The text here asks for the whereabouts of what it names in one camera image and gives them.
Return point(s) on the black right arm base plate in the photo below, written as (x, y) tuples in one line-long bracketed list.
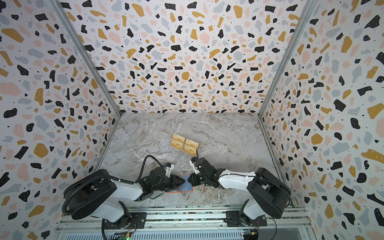
[(237, 219)]

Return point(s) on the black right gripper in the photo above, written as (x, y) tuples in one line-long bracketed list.
[(198, 177)]

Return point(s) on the orange card holder wallet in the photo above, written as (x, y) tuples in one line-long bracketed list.
[(183, 188)]

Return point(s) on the green circuit board left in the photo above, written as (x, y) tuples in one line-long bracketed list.
[(125, 236)]

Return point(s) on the circuit board right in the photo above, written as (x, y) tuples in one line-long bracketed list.
[(250, 234)]

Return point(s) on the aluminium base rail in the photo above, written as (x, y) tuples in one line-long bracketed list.
[(207, 223)]

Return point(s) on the clear acrylic card stand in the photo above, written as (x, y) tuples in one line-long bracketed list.
[(194, 157)]

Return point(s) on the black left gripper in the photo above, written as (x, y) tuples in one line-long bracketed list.
[(175, 180)]

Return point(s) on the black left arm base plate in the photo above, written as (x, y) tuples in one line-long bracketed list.
[(135, 221)]

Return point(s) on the aluminium corner post right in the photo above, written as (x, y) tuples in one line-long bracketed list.
[(306, 14)]

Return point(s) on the aluminium corner post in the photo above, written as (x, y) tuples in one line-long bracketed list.
[(65, 21), (306, 14)]

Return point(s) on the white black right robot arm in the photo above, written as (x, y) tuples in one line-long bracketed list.
[(271, 196)]

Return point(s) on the aluminium corner post left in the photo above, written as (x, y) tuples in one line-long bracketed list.
[(65, 21)]

